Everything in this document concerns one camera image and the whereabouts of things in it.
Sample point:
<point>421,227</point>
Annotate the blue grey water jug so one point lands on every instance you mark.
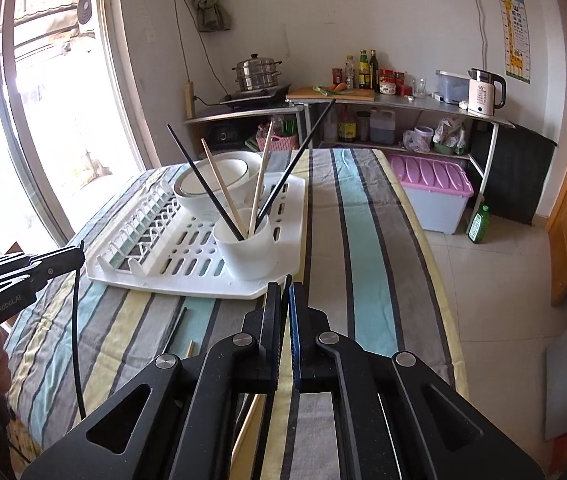
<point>451,89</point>

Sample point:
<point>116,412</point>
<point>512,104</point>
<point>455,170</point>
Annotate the sliding glass door frame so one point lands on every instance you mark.
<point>37,170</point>

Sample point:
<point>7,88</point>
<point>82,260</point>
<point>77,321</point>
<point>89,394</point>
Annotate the white electric kettle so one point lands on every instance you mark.
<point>481,95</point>

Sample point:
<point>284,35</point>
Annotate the wall power strip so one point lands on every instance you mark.
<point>189,102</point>

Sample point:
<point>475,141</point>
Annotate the plastic bag with bottles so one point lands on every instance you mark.
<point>451,135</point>

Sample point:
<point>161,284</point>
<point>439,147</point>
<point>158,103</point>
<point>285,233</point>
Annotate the drinking glass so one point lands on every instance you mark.
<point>419,89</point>

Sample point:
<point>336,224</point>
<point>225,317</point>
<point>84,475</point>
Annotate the pink plastic basket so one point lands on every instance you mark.
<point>281,142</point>

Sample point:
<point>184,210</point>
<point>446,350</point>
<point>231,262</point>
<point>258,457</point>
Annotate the white plastic dish rack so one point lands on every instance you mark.
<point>173,287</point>

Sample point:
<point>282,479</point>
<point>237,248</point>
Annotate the black panel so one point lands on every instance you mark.
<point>518,175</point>

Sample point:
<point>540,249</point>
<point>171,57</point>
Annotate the light wooden chopstick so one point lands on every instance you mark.
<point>222,185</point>
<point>189,350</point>
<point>244,425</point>

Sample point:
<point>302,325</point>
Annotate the striped tablecloth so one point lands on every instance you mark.
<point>373,260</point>

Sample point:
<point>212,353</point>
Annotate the white bowl dark rim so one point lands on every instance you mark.
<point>191,182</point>

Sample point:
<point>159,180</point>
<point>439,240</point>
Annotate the dark glass bottle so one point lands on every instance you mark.
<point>374,72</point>

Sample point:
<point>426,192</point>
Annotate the white jar red lid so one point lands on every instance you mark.
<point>388,84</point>

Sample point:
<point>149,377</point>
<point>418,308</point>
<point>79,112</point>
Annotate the plastic bag with cup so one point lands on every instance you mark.
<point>418,140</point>

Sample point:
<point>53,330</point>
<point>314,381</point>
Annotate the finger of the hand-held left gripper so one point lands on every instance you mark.
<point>8,264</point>
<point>63,260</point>

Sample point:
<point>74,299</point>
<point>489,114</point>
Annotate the outdoor air conditioner unit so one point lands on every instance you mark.
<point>86,7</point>

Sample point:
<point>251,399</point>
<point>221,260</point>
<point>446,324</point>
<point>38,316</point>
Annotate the wooden cutting board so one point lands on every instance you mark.
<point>361,95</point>

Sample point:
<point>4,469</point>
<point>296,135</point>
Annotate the tan wooden chopstick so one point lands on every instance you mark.
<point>262,175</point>

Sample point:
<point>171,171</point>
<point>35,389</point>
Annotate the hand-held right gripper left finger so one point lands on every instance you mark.
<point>266,330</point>

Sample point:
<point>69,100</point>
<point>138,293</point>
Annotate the storage box purple lid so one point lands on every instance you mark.
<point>428,175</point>

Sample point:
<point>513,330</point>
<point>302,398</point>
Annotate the dark bottle yellow label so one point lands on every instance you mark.
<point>364,72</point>

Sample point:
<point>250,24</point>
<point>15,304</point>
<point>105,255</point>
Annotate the metal side table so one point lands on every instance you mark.
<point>233,112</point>

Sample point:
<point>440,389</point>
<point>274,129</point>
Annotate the plastic jerrycan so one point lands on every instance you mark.
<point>382,127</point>

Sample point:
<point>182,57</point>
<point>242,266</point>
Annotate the orange carrot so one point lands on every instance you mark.
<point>339,88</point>

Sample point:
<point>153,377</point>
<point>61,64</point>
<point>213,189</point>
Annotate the white utensil cup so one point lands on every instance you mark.
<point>246,255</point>

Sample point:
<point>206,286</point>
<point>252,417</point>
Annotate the giraffe wall poster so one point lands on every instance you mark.
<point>513,35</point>

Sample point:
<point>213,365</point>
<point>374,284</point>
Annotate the clear glass bottle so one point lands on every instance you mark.
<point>350,75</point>

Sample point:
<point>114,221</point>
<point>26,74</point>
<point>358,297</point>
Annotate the green plastic bottle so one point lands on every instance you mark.
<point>478,225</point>

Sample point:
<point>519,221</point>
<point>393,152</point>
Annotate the metal kitchen shelf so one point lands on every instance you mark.
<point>413,104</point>

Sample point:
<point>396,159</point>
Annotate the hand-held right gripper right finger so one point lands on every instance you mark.
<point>297,340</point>

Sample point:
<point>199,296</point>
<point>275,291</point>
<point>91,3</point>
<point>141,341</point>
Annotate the red lidded jar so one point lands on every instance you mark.
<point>400,85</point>

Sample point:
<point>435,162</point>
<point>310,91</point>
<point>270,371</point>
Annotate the small red jar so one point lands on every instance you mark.
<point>337,77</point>

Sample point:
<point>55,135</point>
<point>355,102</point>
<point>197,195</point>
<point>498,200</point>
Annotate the large white bowl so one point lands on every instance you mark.
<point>193,207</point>

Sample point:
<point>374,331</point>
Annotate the stainless steel steamer pot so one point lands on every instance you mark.
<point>256,75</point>

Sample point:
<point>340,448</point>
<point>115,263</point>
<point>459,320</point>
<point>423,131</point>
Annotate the black induction cooker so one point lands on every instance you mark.
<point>258,96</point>

